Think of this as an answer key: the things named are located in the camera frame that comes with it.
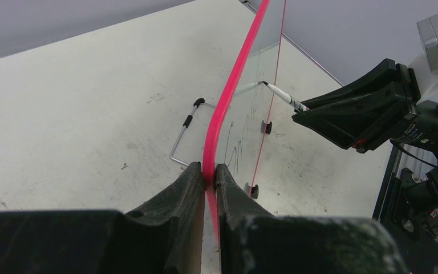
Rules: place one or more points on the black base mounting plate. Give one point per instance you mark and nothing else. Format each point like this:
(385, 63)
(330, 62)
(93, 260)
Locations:
(404, 207)

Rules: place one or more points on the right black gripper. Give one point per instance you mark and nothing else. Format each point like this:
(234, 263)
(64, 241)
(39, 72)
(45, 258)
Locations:
(355, 115)

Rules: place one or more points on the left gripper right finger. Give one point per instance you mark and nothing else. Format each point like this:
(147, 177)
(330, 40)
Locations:
(252, 240)

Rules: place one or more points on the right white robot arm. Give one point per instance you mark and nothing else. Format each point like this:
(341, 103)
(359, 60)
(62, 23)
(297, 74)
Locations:
(434, 181)

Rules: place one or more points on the metal wire whiteboard stand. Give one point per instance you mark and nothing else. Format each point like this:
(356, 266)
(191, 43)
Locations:
(189, 145)

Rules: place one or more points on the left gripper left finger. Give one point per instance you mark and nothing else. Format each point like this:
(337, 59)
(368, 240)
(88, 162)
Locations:
(163, 235)

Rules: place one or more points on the pink framed whiteboard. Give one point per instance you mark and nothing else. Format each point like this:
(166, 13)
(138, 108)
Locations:
(240, 120)

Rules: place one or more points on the white whiteboard marker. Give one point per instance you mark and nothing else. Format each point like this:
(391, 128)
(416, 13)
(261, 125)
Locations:
(285, 96)

